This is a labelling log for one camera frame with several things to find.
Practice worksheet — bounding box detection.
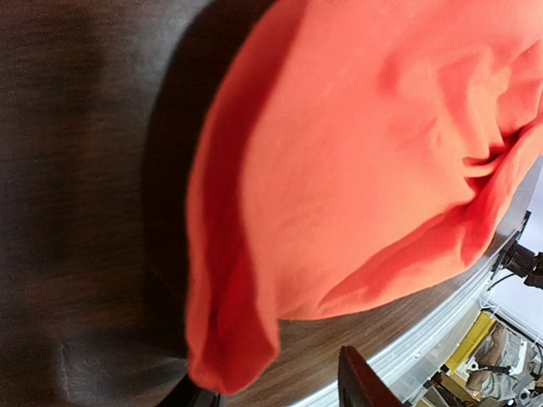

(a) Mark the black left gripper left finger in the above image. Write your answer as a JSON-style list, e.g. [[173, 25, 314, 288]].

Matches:
[[157, 375, 221, 407]]

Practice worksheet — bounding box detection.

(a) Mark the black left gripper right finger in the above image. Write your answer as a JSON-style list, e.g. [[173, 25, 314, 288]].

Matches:
[[338, 346, 402, 407]]

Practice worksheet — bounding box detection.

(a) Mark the orange t-shirt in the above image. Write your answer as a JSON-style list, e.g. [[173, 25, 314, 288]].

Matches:
[[185, 1, 542, 394]]

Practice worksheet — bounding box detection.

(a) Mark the yellow box clutter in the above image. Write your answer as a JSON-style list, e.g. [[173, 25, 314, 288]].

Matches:
[[445, 311, 496, 375]]

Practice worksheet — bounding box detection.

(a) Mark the aluminium front rail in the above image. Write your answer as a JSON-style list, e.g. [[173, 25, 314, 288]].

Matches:
[[294, 160, 542, 406]]

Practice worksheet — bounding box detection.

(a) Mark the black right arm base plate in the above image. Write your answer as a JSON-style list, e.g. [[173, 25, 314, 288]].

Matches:
[[487, 210, 542, 291]]

